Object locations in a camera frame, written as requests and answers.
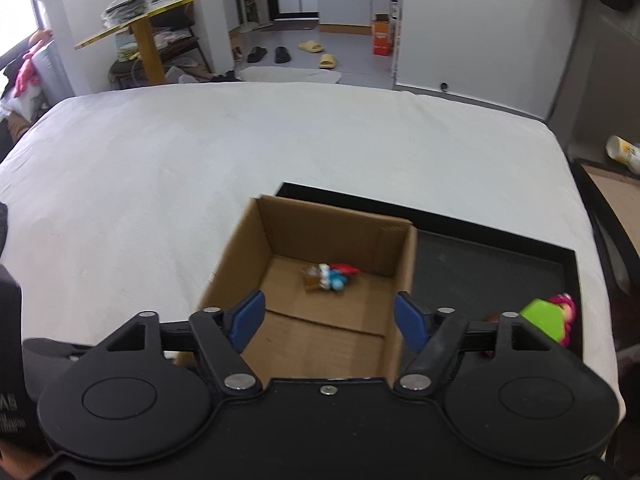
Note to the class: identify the orange carton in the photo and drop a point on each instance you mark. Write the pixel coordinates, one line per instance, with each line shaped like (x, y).
(381, 35)

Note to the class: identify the green hexagonal box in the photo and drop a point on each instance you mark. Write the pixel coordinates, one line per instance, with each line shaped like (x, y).
(542, 317)

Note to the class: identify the black low shelf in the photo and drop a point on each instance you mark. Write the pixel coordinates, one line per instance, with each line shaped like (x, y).
(180, 47)

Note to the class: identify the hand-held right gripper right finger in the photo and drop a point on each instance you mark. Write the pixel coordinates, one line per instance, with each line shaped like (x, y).
(410, 322)

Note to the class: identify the black shallow tray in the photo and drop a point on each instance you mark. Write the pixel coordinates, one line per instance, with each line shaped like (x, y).
(475, 270)

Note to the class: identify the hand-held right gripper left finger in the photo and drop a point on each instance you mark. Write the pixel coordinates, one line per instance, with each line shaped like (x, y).
(247, 320)

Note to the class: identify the white floor rug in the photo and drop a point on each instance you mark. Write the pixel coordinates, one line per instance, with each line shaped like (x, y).
(290, 74)

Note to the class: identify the black slipper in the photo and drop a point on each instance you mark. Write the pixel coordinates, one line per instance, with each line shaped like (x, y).
(257, 54)
(282, 55)

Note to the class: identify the pile of pink clothes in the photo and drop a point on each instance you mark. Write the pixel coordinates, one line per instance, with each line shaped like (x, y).
(27, 75)

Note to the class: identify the dark door mat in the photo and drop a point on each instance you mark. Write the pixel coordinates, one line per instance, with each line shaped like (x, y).
(295, 24)

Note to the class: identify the blue and red toy figurine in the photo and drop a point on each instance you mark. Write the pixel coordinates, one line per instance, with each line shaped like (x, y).
(332, 277)

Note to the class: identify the pink toy figurine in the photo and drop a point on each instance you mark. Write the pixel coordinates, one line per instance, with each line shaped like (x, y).
(565, 305)

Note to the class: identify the stack of paper cups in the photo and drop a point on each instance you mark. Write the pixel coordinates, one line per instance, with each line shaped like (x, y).
(624, 152)

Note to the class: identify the yellow wooden side table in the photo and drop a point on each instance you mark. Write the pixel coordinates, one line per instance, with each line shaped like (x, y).
(150, 12)

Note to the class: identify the grey panel board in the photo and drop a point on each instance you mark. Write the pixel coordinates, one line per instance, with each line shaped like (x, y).
(605, 90)

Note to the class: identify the stack of wrapped plates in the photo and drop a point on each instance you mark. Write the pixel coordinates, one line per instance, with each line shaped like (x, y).
(125, 7)

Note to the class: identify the yellow slipper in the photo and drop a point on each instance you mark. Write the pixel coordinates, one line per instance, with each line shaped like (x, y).
(327, 61)
(311, 46)

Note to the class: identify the brown cardboard box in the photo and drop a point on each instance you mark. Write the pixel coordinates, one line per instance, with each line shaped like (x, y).
(300, 322)

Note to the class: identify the black spray bottle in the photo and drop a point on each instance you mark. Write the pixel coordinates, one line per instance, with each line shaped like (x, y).
(397, 2)

